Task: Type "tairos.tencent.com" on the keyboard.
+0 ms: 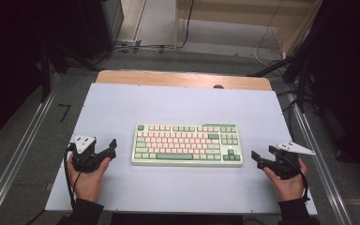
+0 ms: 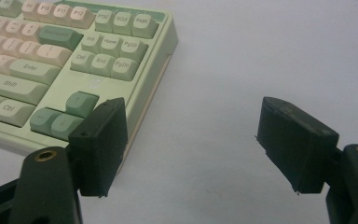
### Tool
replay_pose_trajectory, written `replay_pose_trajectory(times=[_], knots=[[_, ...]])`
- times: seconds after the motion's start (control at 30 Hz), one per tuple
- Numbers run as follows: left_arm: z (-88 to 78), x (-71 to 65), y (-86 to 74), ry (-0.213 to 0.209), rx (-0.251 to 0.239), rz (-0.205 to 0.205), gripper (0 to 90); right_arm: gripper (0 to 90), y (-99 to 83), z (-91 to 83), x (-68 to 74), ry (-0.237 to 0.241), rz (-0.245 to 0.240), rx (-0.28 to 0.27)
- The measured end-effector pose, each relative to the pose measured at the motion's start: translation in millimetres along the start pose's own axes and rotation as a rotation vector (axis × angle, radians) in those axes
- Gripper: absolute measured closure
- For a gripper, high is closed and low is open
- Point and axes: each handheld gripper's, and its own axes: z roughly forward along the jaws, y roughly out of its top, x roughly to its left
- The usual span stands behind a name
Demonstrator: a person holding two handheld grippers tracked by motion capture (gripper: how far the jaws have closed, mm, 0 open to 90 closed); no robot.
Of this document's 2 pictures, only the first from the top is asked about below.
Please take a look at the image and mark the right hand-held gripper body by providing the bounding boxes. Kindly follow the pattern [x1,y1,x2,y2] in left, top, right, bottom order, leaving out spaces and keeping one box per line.
[263,141,317,181]

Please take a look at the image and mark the white table mat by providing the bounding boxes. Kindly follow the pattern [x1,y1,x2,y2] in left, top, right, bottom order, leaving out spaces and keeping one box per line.
[45,82,318,216]

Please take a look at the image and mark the black cabinet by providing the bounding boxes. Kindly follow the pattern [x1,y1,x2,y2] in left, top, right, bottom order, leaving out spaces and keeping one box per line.
[74,0,126,60]

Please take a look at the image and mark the dark curtain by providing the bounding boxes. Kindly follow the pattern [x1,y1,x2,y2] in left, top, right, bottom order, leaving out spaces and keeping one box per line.
[0,0,85,149]
[293,0,360,188]

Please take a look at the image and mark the black floor cables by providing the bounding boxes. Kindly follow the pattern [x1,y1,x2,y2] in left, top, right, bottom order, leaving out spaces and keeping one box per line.
[93,41,177,59]

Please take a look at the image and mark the black hanging cable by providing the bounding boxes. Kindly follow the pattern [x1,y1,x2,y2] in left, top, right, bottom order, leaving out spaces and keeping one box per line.
[177,0,196,51]

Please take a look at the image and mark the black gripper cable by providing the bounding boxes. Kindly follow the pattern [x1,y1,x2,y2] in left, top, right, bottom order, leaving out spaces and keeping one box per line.
[296,157,311,203]
[63,142,83,208]

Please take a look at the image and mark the wooden shelf unit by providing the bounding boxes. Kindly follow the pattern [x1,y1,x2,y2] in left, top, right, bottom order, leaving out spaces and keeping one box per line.
[173,0,323,59]

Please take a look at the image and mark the aluminium floor rail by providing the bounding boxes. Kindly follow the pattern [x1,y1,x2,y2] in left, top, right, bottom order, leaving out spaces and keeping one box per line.
[0,73,60,225]
[285,92,355,225]

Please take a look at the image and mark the person's right hand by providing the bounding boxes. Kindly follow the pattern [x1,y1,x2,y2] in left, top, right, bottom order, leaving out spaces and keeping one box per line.
[262,157,309,203]

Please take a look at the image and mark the black metal stand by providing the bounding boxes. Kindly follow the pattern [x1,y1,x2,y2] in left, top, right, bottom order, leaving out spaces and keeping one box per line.
[247,55,322,113]
[38,40,101,102]

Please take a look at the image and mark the green and cream keyboard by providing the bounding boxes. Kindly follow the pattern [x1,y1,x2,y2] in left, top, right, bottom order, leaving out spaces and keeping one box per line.
[130,122,244,167]

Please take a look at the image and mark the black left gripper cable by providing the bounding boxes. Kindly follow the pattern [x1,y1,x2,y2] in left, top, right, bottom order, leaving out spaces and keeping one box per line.
[63,142,83,208]

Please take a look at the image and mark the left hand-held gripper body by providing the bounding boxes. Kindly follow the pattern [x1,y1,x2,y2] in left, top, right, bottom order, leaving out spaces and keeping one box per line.
[69,134,111,173]

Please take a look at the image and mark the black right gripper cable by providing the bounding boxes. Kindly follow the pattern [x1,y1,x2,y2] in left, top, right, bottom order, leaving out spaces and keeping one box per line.
[296,157,311,203]

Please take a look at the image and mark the white cable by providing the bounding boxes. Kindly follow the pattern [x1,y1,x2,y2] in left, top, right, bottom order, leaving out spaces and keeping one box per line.
[253,0,287,68]

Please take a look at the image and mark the person's left hand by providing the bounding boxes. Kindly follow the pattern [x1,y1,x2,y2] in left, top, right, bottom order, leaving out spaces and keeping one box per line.
[67,155,112,203]

